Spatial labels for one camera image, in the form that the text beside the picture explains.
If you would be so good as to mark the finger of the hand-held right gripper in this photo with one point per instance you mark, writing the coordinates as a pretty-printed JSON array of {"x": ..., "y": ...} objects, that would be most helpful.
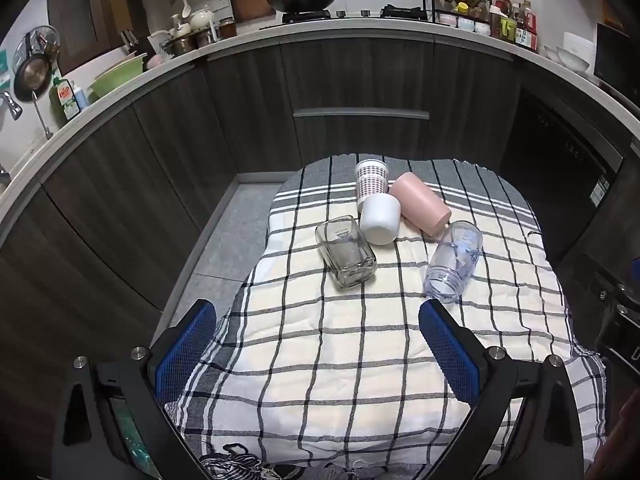
[{"x": 620, "y": 310}]

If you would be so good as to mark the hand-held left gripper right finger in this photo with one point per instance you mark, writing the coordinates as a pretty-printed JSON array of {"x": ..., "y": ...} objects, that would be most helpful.
[{"x": 450, "y": 355}]

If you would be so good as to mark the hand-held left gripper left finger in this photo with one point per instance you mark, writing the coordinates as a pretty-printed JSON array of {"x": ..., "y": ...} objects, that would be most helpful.
[{"x": 184, "y": 357}]

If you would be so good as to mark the clear plastic cup blue print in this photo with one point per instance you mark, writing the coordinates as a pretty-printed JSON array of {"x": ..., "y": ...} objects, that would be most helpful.
[{"x": 452, "y": 262}]

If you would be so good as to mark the square clear glass cup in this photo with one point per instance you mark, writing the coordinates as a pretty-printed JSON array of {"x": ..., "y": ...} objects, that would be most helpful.
[{"x": 345, "y": 255}]

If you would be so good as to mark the pink cup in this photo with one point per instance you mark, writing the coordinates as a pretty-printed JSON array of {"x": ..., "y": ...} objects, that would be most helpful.
[{"x": 420, "y": 202}]

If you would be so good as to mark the white cup red dotted pattern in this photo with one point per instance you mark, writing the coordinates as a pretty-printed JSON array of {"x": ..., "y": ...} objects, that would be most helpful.
[{"x": 371, "y": 180}]

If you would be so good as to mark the black white checked cloth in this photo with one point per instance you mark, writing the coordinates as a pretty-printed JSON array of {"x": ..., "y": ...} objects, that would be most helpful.
[{"x": 350, "y": 360}]

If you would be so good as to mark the zebra print cloth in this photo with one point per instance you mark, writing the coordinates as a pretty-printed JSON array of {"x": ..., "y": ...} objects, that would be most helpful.
[{"x": 235, "y": 462}]

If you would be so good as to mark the black built-in dishwasher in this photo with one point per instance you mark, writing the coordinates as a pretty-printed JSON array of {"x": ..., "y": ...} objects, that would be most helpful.
[{"x": 555, "y": 160}]

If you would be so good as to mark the dark wood kitchen cabinet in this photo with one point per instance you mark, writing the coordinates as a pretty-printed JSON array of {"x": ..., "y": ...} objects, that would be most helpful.
[{"x": 150, "y": 170}]

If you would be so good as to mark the black countertop appliance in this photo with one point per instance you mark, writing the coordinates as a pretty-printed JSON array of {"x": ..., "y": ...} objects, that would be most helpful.
[{"x": 617, "y": 62}]

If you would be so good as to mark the small white bowl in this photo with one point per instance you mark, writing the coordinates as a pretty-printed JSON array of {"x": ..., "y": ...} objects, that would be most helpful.
[{"x": 551, "y": 53}]

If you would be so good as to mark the white container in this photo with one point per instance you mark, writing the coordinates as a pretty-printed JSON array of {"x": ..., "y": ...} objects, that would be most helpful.
[{"x": 582, "y": 42}]

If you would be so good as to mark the small blue bottle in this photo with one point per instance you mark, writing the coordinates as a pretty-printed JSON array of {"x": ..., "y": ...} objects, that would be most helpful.
[{"x": 82, "y": 99}]

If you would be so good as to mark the green dish soap bottle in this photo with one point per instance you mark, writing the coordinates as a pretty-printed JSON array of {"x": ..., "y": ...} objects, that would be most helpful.
[{"x": 64, "y": 100}]

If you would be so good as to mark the green basin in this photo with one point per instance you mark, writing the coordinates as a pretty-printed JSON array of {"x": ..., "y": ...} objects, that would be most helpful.
[{"x": 117, "y": 77}]

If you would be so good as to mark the dark sauce bottle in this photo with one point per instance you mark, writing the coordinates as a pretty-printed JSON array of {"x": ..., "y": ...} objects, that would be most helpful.
[{"x": 526, "y": 27}]

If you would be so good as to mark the green label bottle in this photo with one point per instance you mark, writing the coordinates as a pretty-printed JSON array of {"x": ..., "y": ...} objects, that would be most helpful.
[{"x": 507, "y": 27}]

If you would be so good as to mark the metal faucet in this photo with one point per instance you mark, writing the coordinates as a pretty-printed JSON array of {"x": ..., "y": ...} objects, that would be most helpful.
[{"x": 11, "y": 105}]

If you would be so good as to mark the small white jar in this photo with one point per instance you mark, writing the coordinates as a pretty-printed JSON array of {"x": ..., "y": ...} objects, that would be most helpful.
[
  {"x": 482, "y": 27},
  {"x": 465, "y": 24},
  {"x": 447, "y": 21}
]

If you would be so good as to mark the metal pot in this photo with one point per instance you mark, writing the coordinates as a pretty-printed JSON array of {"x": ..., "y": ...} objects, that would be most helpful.
[{"x": 187, "y": 42}]

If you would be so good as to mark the hanging frying pan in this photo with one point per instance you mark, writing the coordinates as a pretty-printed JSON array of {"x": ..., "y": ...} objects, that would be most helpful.
[{"x": 31, "y": 77}]

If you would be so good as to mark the glass jar dark lid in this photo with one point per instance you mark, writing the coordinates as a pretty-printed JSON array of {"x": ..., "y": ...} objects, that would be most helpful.
[{"x": 227, "y": 27}]

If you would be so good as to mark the white teapot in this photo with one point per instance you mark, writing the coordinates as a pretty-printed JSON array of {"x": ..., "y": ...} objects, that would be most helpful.
[{"x": 202, "y": 19}]

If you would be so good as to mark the gas stove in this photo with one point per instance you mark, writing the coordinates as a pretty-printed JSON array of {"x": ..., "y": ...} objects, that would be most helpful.
[{"x": 400, "y": 11}]

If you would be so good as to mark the dark wood wall cabinet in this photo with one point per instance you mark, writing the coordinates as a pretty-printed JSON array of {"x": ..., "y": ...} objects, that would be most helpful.
[{"x": 85, "y": 15}]

